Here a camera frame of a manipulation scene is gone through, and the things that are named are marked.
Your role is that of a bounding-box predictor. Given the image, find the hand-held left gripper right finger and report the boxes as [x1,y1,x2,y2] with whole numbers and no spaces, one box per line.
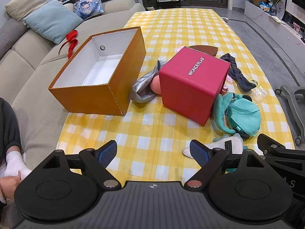
[185,139,274,189]

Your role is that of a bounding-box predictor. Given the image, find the orange cardboard box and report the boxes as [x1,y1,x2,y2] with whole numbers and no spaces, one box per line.
[48,26,146,116]

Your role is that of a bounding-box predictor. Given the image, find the white grey pouch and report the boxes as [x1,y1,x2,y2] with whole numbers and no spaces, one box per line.
[183,134,244,159]

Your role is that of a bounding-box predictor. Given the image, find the beige cushion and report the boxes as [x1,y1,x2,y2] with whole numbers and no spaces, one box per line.
[5,0,48,22]

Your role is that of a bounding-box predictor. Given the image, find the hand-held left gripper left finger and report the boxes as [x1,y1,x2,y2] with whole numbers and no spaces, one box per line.
[36,140,121,189]

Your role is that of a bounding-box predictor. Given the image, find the clear plastic bag yellow print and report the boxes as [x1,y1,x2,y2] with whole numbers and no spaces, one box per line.
[249,79,268,103]

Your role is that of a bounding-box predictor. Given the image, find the blue patterned cushion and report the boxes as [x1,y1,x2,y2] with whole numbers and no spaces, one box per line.
[73,0,104,21]

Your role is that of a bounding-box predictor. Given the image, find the peach ball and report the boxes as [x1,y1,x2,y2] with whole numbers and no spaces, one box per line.
[150,76,162,95]

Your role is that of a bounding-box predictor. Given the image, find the person's leg in dark trousers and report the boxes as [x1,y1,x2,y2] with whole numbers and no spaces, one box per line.
[0,97,24,167]

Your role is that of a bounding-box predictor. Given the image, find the pink tassel ornament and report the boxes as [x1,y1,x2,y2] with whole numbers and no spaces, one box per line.
[222,75,235,93]

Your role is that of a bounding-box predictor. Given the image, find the red cube box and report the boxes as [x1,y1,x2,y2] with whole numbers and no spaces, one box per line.
[158,46,231,127]

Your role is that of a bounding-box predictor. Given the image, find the red ribbon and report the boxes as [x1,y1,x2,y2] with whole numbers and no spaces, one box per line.
[58,30,79,60]

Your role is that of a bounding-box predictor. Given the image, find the brown oval lid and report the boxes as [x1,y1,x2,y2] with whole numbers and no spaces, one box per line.
[188,45,218,57]

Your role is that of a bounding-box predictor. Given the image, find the teal plush bag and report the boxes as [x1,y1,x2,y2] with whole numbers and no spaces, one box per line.
[211,93,261,139]

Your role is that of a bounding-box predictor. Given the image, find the dark blue headband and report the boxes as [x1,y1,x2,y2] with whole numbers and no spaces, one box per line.
[219,54,257,92]

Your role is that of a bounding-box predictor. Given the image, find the yellow checked tablecloth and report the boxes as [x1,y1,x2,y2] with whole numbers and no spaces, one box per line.
[56,7,296,180]

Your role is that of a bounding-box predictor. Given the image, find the silver grey cloth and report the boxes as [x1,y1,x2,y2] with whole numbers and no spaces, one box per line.
[130,60,167,104]

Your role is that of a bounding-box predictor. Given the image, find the white stone tv bench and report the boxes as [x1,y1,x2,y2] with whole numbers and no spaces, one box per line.
[244,0,305,84]

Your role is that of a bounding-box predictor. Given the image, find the grey houndstooth cushion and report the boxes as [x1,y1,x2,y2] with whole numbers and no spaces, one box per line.
[0,19,30,61]

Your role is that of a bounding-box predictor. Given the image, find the beige sofa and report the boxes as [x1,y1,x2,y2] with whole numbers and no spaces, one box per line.
[0,0,146,229]

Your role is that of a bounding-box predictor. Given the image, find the white sock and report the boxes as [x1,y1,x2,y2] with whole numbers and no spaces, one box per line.
[0,151,32,184]

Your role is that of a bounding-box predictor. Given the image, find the blue white snack packet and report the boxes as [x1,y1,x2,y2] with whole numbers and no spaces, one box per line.
[258,1,272,11]

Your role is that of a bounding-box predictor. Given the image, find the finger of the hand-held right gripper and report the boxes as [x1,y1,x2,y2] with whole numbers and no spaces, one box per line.
[263,156,305,172]
[257,134,305,158]

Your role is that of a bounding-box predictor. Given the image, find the light blue cushion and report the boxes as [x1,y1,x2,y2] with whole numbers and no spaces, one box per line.
[23,0,84,44]

